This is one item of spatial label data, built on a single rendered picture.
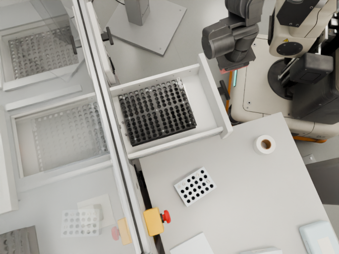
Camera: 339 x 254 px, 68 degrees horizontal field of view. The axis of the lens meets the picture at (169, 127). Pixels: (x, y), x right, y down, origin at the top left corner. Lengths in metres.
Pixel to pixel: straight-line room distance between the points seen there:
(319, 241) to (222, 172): 0.37
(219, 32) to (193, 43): 1.43
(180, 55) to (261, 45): 0.58
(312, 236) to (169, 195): 0.49
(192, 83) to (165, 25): 1.17
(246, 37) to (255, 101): 0.99
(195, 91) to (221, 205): 0.42
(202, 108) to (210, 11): 1.40
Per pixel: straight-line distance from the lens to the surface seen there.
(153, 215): 0.78
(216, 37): 0.60
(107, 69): 0.88
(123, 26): 2.09
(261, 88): 1.64
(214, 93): 0.84
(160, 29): 2.05
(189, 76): 0.96
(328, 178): 1.47
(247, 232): 0.98
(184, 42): 2.03
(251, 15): 0.60
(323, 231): 1.03
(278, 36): 1.18
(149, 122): 0.82
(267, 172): 1.00
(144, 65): 1.93
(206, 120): 0.90
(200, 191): 0.90
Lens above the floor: 1.69
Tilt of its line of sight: 75 degrees down
